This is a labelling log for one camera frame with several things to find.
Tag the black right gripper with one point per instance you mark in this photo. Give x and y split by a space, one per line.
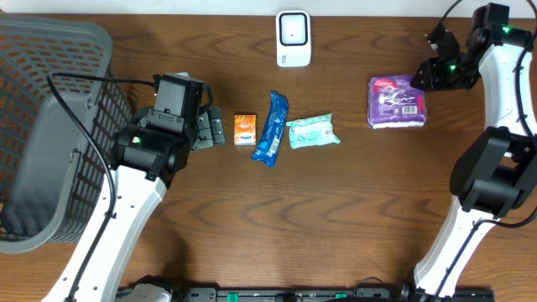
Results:
433 81

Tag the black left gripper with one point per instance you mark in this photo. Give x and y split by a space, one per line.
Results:
207 127

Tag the small orange box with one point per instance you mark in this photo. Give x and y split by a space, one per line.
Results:
245 133

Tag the red purple pad pack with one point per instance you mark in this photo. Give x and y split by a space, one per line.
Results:
394 103

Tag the blue cookie pack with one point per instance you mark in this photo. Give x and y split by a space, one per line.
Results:
273 130

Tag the light green wipes pack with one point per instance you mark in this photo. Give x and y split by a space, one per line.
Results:
312 131

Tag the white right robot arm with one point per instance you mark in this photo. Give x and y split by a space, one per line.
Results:
498 172

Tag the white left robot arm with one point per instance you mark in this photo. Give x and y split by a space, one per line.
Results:
147 159

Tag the white barcode scanner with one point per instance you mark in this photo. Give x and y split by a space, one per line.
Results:
293 38

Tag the grey plastic basket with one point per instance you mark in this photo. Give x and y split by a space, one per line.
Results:
59 112

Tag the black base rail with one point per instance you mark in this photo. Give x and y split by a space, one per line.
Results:
293 294

